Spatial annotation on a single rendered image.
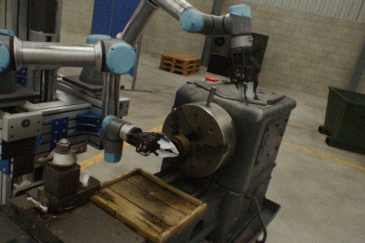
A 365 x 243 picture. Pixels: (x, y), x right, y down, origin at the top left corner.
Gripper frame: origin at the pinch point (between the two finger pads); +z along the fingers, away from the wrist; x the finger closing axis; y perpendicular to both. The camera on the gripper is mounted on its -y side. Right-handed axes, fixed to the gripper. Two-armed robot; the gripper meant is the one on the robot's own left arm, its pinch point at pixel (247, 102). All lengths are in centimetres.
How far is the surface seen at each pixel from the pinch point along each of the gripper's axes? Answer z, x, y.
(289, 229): 128, -31, -152
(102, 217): 27, -24, 56
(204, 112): 2.9, -16.8, 4.5
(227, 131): 11.5, -9.2, 0.5
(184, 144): 14.0, -20.5, 15.2
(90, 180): 18, -33, 51
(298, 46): -81, -218, -967
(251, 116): 7.4, -3.8, -11.9
